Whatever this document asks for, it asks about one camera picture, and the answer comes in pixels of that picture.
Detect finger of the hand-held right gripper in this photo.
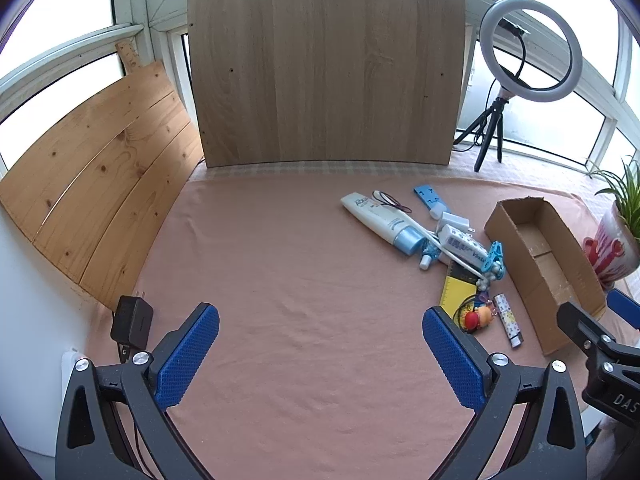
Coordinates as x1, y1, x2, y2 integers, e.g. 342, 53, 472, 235
606, 289, 640, 332
556, 301, 621, 361

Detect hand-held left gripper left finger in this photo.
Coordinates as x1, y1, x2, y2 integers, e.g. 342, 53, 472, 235
56, 303, 221, 480

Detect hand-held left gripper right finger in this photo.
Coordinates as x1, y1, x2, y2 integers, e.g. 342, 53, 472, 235
422, 305, 587, 480

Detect cardboard box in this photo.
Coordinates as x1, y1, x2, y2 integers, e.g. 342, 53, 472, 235
484, 197, 607, 357

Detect white cable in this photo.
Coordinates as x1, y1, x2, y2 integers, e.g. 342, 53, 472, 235
395, 210, 483, 283

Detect blue plastic clip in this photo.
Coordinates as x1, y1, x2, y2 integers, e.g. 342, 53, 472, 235
480, 241, 506, 281

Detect blue plastic piece clear cap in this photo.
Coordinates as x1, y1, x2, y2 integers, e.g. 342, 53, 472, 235
413, 185, 453, 220

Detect red and white plant pot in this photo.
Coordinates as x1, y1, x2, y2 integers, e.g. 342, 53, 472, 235
582, 205, 640, 288

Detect black power adapter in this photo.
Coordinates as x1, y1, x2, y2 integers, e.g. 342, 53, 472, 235
110, 292, 154, 351

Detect yellow ruler notebook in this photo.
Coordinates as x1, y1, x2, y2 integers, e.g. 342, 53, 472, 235
439, 260, 478, 321

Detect patterned lighter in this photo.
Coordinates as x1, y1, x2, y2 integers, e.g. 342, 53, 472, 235
492, 294, 524, 348

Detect green spider plant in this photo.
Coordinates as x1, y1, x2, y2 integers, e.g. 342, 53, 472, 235
585, 152, 640, 241

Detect clear blue tube cap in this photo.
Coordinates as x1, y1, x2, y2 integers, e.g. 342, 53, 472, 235
419, 239, 451, 272

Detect patterned tissue pack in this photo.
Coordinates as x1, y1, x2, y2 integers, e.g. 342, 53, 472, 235
437, 225, 488, 268

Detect white power strip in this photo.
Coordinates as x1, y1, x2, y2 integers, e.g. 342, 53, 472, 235
60, 347, 91, 411

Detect white charger plug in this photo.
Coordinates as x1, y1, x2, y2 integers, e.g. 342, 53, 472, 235
440, 211, 475, 235

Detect white lotion tube blue cap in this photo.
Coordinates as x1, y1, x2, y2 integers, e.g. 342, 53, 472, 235
341, 192, 426, 257

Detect dark red rubber bands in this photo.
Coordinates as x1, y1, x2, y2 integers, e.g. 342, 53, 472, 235
372, 190, 413, 213

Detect pine plank panel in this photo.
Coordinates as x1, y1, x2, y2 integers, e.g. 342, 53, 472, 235
0, 60, 206, 311

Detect black tripod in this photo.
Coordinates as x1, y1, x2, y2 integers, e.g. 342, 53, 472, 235
452, 97, 511, 173

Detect wooden slat with holes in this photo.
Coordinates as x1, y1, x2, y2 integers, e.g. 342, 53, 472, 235
115, 40, 146, 77

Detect large laminate wood board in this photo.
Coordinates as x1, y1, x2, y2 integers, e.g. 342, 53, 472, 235
186, 0, 467, 168

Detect duck toy keychain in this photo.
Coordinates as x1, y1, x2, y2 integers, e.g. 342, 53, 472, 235
452, 295, 498, 333

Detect white ring light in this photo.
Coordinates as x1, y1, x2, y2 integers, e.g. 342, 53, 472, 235
480, 0, 583, 104

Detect white window frame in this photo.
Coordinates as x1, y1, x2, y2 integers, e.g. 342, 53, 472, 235
0, 0, 640, 171

